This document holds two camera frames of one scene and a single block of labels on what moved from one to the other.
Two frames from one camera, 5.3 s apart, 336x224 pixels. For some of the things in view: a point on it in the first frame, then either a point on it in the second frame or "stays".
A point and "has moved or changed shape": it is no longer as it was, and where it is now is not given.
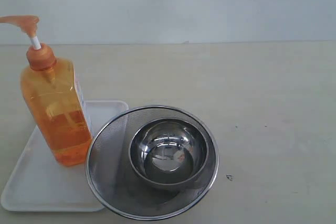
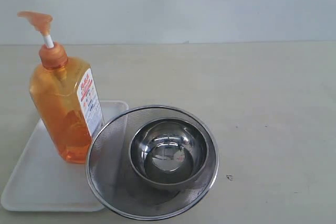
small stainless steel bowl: (168, 153) stays
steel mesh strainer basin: (152, 162) stays
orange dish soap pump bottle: (53, 97) has moved or changed shape
